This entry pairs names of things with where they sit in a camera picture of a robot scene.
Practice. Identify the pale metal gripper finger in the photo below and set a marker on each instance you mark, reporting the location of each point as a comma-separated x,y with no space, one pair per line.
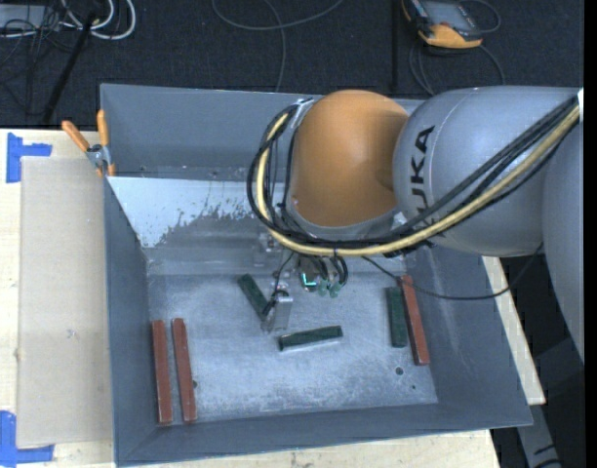
267,312
282,314

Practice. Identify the dark green flat block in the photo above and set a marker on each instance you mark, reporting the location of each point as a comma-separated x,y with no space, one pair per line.
251,293
397,317
310,338

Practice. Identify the grey metal bin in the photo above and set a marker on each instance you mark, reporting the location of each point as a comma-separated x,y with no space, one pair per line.
328,388

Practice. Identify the red-brown flat block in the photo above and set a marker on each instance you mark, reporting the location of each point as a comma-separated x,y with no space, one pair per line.
184,371
414,320
162,373

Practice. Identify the pale flat board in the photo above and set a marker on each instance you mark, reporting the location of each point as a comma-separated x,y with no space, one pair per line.
59,310

